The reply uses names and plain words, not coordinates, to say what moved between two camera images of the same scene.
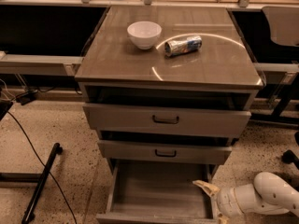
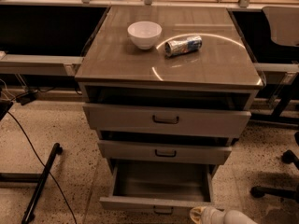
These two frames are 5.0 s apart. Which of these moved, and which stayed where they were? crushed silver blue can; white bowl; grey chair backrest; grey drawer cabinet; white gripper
Moved: white gripper
Stayed: white bowl; grey chair backrest; crushed silver blue can; grey drawer cabinet
